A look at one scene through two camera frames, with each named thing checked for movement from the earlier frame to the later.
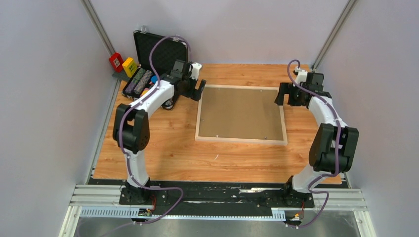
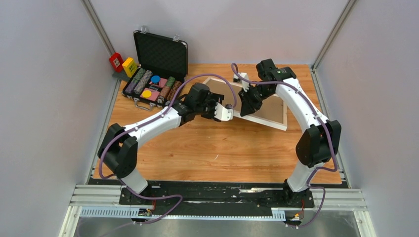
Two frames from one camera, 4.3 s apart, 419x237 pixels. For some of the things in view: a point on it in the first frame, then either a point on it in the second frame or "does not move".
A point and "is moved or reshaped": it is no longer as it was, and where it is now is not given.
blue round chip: (154, 78) does not move
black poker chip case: (165, 54) does not move
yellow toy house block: (130, 67) does not move
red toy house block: (116, 61) does not move
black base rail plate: (215, 198) does not move
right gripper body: (294, 96) to (258, 94)
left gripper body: (189, 88) to (208, 108)
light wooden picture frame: (240, 114) is moved or reshaped
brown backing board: (236, 113) is moved or reshaped
